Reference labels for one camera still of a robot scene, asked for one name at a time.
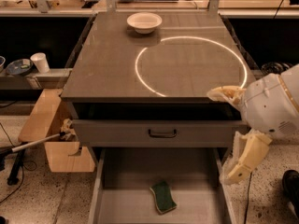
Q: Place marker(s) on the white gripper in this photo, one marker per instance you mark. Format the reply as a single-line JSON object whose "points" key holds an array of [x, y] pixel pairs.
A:
{"points": [[267, 104]]}

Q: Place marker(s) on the green scrubbing sponge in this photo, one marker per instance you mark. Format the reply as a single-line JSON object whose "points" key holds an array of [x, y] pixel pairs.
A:
{"points": [[162, 197]]}

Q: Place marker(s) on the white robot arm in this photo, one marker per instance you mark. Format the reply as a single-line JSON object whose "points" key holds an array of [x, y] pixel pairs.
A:
{"points": [[270, 106]]}

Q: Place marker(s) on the open grey middle drawer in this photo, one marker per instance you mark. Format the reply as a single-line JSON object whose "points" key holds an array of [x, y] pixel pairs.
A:
{"points": [[121, 192]]}

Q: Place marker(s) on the grey drawer cabinet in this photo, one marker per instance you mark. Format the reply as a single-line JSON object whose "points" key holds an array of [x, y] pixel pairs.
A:
{"points": [[165, 75]]}

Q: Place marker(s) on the black shoe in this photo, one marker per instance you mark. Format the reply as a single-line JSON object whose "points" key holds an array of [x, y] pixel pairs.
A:
{"points": [[290, 183]]}

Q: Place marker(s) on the white paper bowl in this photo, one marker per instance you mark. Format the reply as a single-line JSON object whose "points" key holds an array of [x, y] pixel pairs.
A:
{"points": [[144, 22]]}

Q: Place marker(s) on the grey side shelf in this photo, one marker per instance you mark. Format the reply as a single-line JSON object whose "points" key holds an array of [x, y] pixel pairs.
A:
{"points": [[54, 79]]}

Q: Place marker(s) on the white paper cup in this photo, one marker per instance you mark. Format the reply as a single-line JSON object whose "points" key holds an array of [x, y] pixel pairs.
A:
{"points": [[40, 61]]}

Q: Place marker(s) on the metal pole with black stand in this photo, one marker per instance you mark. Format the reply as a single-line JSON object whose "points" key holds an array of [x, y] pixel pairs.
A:
{"points": [[20, 150]]}

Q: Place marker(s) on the blue plate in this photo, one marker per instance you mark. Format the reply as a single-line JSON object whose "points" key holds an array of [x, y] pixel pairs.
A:
{"points": [[21, 67]]}

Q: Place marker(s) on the top drawer with black handle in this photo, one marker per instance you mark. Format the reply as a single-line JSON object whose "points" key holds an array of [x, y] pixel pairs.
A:
{"points": [[157, 133]]}

